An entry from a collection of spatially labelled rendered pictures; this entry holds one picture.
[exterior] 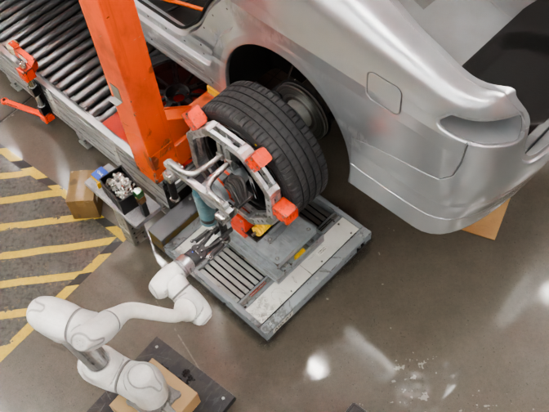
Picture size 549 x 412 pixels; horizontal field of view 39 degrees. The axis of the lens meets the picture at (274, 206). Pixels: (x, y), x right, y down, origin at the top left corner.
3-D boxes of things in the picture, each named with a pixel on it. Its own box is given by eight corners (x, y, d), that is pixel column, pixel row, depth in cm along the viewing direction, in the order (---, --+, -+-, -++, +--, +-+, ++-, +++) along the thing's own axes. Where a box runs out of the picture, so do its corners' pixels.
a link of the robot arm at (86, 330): (122, 312, 278) (91, 300, 282) (94, 333, 262) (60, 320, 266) (118, 343, 283) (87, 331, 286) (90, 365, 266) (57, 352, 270)
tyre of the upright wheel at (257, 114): (243, 54, 333) (217, 115, 394) (204, 84, 324) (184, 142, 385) (348, 164, 330) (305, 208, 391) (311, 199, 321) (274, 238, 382)
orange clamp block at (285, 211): (283, 204, 344) (298, 216, 340) (272, 216, 341) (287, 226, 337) (283, 195, 338) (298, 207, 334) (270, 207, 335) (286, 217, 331)
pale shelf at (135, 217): (162, 209, 396) (161, 206, 393) (136, 230, 389) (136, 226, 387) (109, 166, 414) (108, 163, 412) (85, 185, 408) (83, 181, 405)
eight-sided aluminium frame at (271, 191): (285, 235, 363) (278, 164, 318) (275, 244, 360) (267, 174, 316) (207, 174, 386) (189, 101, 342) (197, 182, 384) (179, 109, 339)
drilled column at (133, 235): (149, 235, 437) (132, 193, 403) (135, 247, 433) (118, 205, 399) (137, 226, 441) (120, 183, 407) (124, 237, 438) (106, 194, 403)
